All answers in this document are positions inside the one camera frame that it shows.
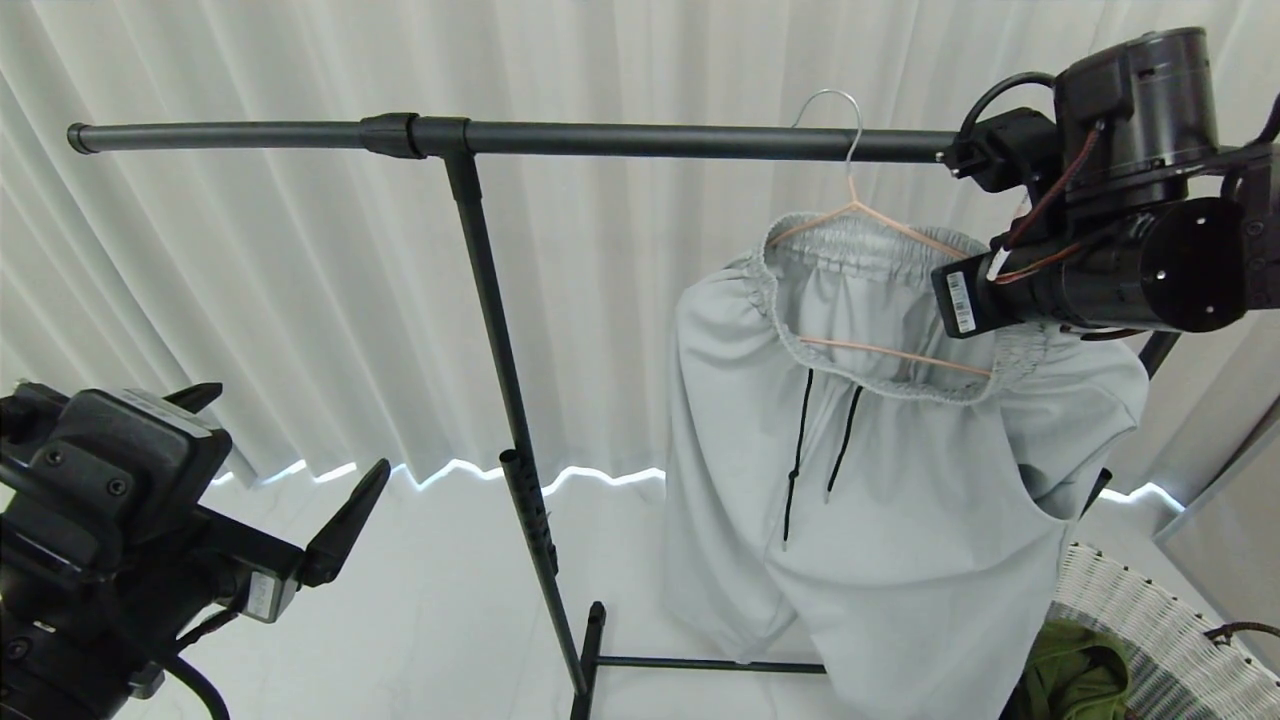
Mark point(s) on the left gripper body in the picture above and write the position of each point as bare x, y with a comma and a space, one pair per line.
230, 570

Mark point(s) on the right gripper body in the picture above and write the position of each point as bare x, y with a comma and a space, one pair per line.
1100, 280

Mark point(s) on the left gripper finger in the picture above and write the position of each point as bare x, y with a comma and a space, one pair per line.
200, 397
340, 530

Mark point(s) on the pink clothes hanger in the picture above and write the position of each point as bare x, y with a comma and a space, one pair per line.
900, 352

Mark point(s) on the pale grey shorts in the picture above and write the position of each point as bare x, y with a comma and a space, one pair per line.
900, 550

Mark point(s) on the green garment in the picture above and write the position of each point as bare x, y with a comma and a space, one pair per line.
1075, 680

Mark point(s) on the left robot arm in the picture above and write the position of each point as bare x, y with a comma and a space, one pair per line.
40, 640

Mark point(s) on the white laundry basket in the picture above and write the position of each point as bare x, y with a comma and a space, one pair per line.
1150, 620

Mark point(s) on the black clothes rack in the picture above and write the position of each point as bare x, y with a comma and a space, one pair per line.
600, 138

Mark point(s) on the white curtain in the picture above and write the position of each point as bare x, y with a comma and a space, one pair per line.
250, 300

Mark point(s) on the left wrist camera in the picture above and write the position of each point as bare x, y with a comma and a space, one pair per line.
130, 460

